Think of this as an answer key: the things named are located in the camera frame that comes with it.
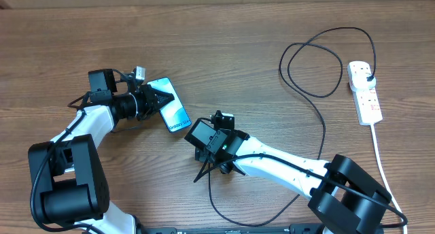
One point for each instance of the white charger plug adapter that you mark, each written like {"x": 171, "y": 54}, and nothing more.
{"x": 360, "y": 82}

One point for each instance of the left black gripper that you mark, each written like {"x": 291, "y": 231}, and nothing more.
{"x": 149, "y": 94}

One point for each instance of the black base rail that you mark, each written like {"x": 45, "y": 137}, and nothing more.
{"x": 305, "y": 228}

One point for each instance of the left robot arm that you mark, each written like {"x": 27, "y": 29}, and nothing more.
{"x": 69, "y": 187}

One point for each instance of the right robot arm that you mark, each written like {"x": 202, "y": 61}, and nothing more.
{"x": 344, "y": 197}

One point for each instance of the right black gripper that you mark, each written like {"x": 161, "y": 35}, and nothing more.
{"x": 206, "y": 158}

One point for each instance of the Samsung Galaxy smartphone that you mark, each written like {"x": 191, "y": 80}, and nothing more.
{"x": 174, "y": 114}

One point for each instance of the white power strip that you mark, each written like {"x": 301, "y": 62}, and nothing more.
{"x": 366, "y": 101}

